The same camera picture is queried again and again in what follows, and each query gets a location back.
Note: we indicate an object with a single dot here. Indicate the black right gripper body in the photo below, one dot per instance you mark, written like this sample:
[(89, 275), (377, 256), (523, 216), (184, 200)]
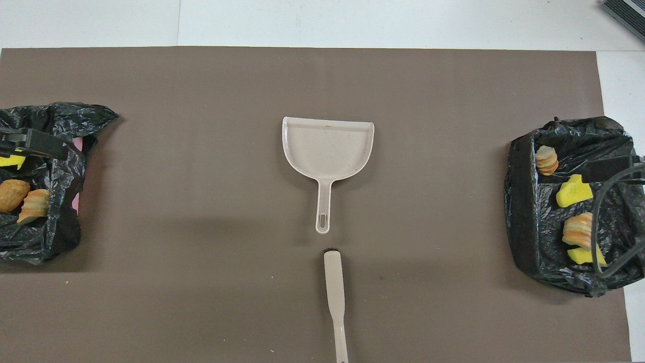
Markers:
[(604, 169)]

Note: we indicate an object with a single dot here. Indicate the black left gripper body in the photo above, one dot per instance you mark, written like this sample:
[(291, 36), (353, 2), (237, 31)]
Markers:
[(35, 142)]

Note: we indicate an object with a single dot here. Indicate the brown bread roll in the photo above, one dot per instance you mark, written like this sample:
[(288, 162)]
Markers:
[(12, 194)]

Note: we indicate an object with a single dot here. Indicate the striped croissant bread piece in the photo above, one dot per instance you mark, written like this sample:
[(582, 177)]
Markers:
[(578, 230), (34, 204)]

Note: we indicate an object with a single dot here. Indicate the yellow green sponge piece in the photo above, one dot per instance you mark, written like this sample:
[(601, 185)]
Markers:
[(584, 256)]

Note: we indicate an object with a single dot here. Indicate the beige plastic dustpan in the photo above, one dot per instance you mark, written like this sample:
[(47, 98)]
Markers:
[(327, 146)]

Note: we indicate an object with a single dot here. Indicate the beige hand brush black bristles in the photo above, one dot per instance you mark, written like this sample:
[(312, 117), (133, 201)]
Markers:
[(334, 287)]

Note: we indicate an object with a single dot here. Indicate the black bag lined bin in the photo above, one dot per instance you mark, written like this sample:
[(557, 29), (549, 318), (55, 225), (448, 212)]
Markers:
[(615, 136)]

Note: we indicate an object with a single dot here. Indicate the crumpled black trash bag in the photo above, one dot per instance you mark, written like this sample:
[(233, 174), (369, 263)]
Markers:
[(55, 171)]

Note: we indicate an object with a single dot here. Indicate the pink plastic bin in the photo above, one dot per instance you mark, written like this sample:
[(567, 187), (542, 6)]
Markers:
[(74, 201)]

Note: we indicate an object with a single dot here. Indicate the small round bread bun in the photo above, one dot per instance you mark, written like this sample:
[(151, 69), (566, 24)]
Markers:
[(546, 160)]

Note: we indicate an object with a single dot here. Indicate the dark grey ribbed object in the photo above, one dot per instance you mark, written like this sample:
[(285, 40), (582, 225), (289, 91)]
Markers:
[(630, 12)]

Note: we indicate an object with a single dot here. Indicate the brown table mat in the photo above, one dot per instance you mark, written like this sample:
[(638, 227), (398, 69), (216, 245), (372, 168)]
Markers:
[(453, 302)]

